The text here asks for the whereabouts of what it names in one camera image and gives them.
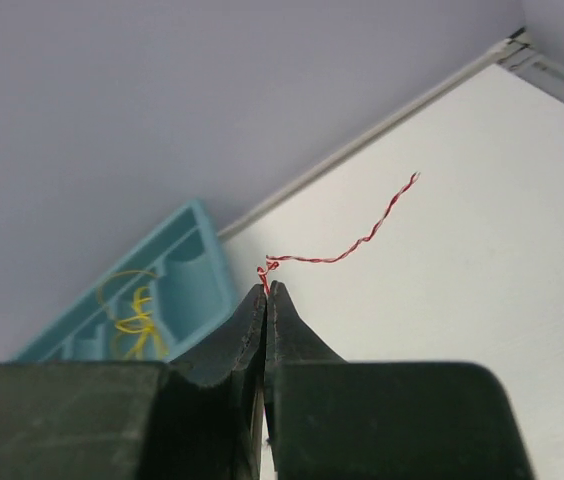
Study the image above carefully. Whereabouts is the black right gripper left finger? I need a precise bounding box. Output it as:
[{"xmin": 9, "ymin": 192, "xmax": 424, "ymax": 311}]
[{"xmin": 0, "ymin": 285, "xmax": 267, "ymax": 479}]

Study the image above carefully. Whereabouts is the aluminium table edge rail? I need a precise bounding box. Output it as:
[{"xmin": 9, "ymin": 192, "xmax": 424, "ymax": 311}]
[{"xmin": 219, "ymin": 28, "xmax": 564, "ymax": 241}]

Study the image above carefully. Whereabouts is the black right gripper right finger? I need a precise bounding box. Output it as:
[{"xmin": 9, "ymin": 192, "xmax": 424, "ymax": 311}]
[{"xmin": 264, "ymin": 282, "xmax": 535, "ymax": 479}]

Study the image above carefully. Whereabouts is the teal four-compartment tray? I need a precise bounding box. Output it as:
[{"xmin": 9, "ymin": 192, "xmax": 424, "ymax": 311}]
[{"xmin": 13, "ymin": 200, "xmax": 237, "ymax": 363}]

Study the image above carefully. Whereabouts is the red white twisted wire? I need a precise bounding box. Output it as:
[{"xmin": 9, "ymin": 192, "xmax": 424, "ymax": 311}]
[{"xmin": 255, "ymin": 170, "xmax": 422, "ymax": 294}]

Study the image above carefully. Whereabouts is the orange wire in tray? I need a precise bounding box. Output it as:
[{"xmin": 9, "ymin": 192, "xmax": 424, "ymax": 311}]
[{"xmin": 97, "ymin": 269, "xmax": 161, "ymax": 321}]

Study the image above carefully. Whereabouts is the yellow wire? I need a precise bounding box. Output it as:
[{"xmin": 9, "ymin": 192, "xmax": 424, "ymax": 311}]
[{"xmin": 114, "ymin": 284, "xmax": 169, "ymax": 360}]

